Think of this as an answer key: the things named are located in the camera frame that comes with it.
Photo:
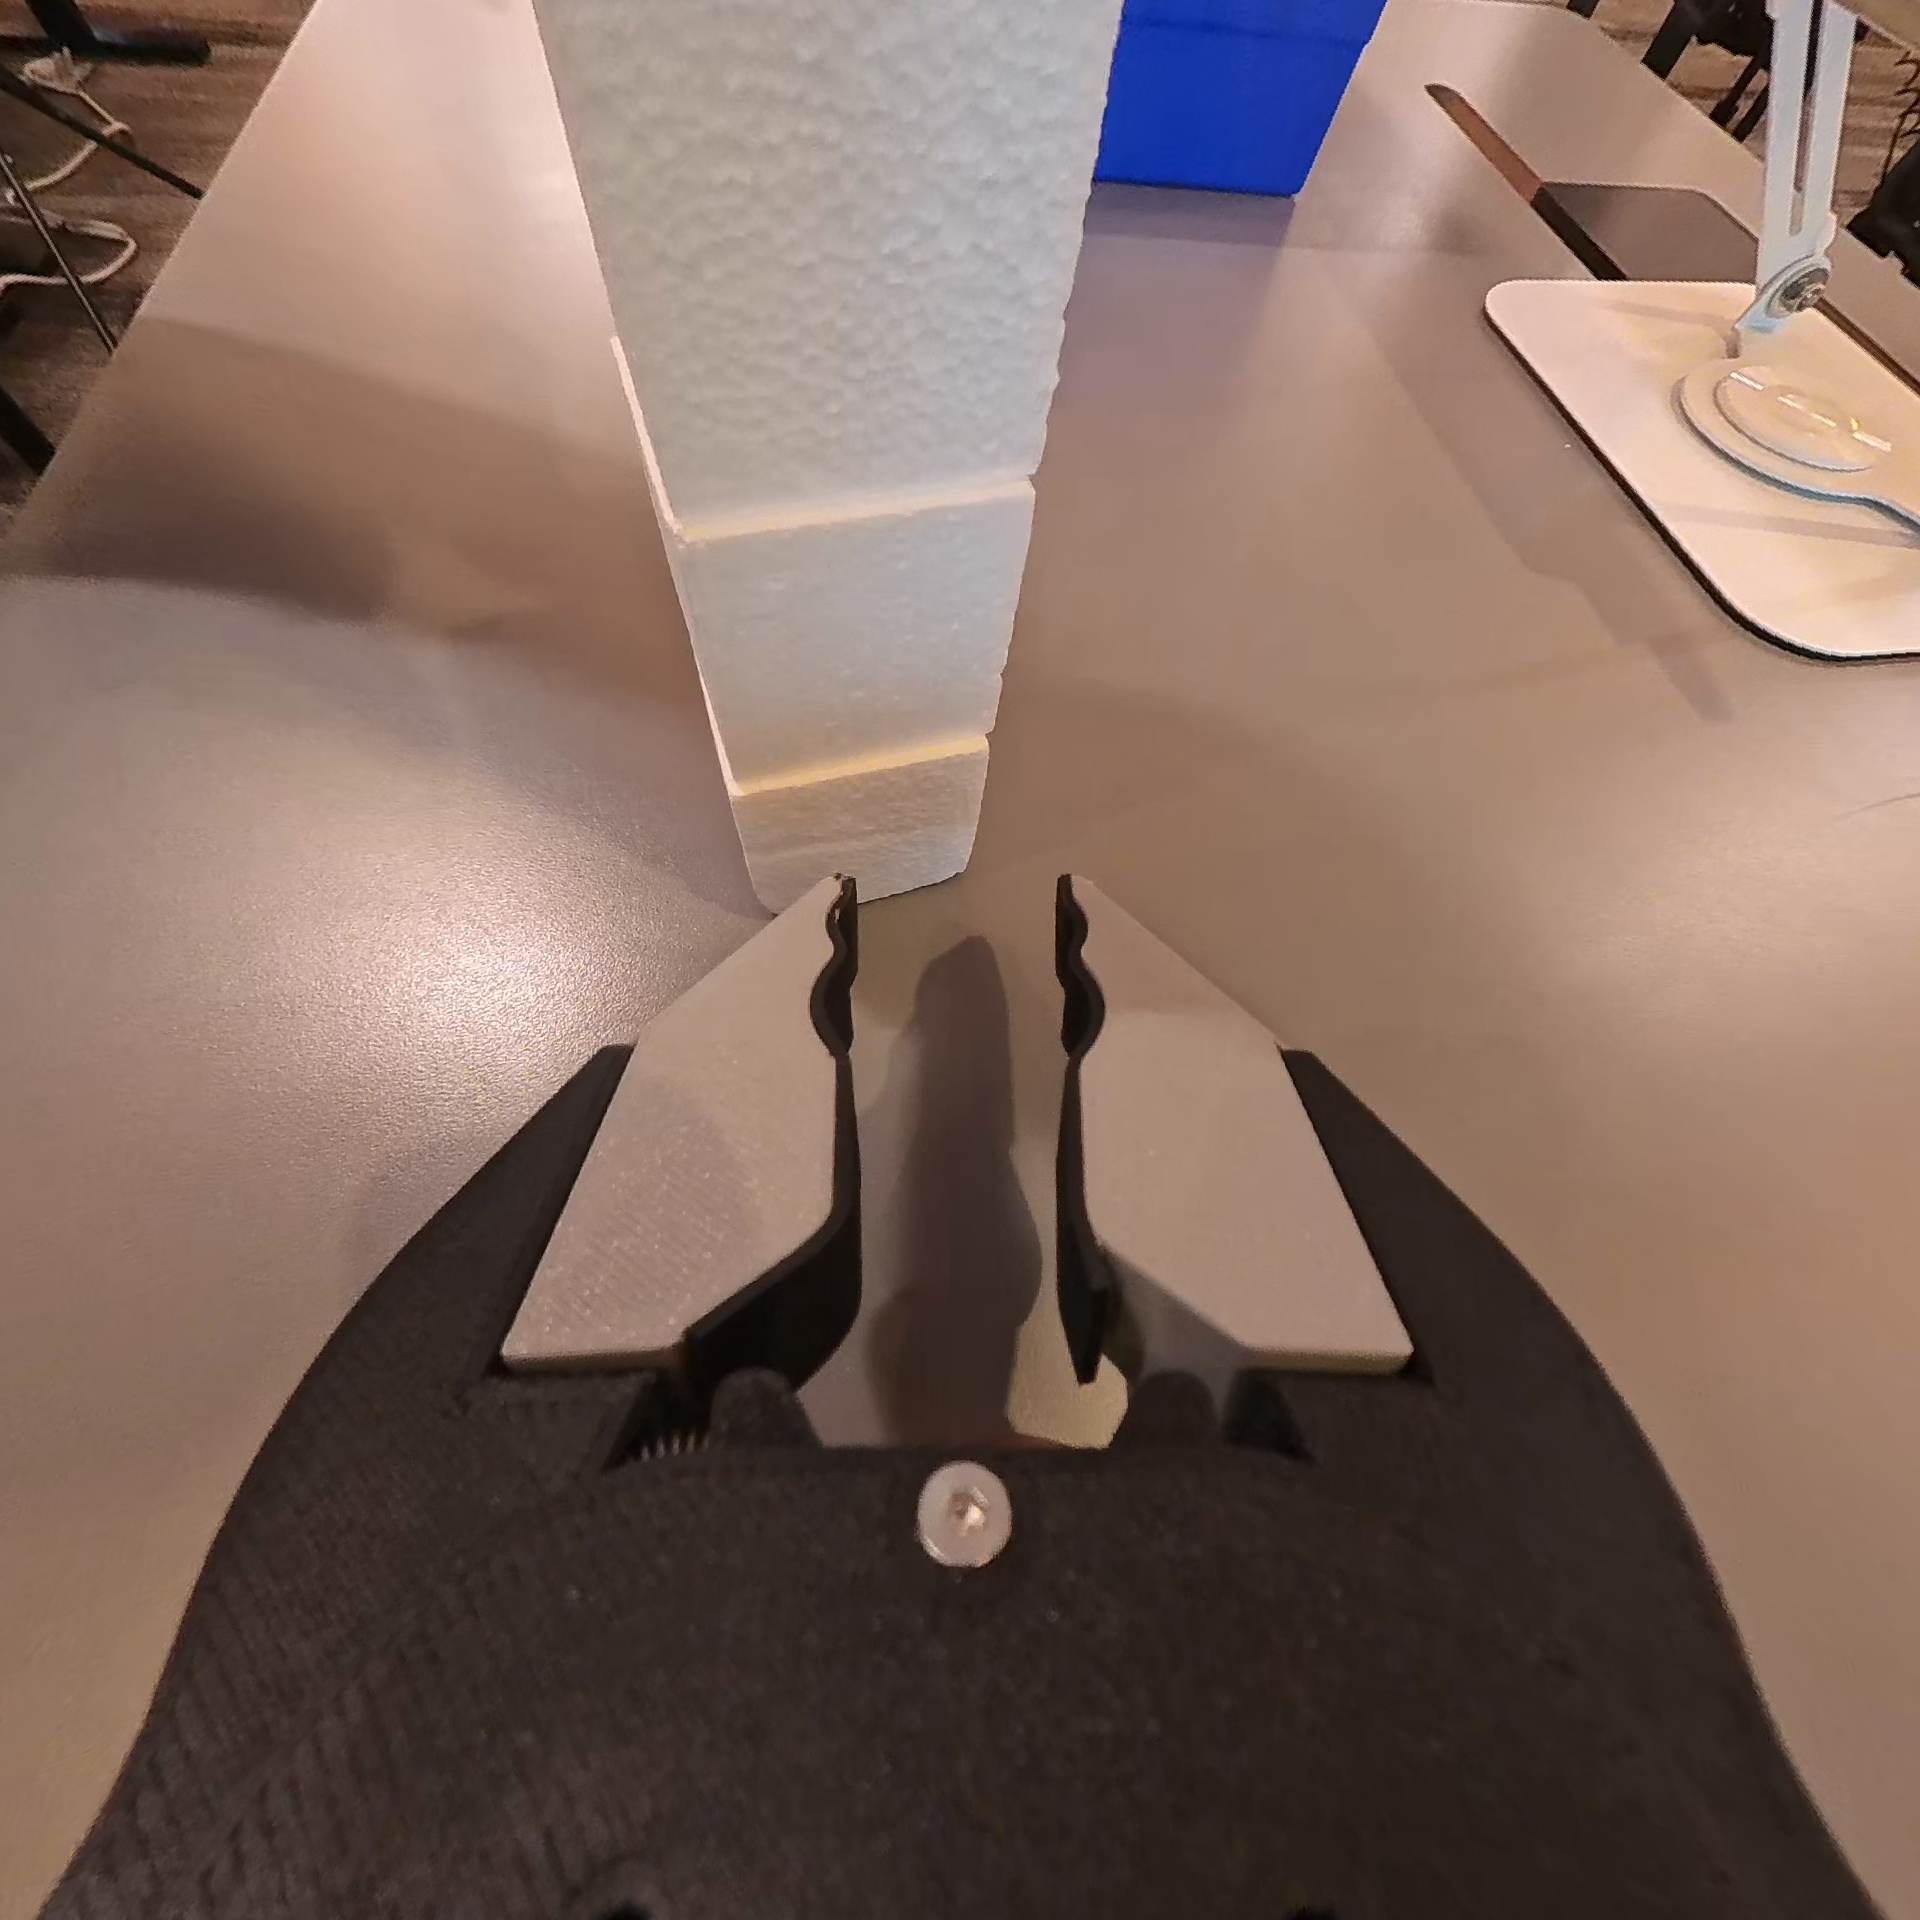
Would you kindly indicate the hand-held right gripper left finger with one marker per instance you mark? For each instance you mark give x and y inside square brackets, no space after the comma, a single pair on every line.
[675,1201]

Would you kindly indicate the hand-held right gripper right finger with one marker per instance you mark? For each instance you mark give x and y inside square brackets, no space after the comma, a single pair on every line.
[1229,1201]

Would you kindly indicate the white foam cube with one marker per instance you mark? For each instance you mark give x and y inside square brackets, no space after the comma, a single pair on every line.
[861,825]
[854,629]
[838,225]

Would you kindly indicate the white adjustable stand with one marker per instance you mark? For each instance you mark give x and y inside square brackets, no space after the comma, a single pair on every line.
[1605,360]

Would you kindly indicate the black rectangular desk plate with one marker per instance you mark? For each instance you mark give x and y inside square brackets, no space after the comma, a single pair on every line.
[1641,225]

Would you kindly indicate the blue plastic bin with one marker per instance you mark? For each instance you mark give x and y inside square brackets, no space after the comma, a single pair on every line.
[1214,107]

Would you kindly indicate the black office chair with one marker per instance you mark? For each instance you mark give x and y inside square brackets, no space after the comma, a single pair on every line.
[1680,44]

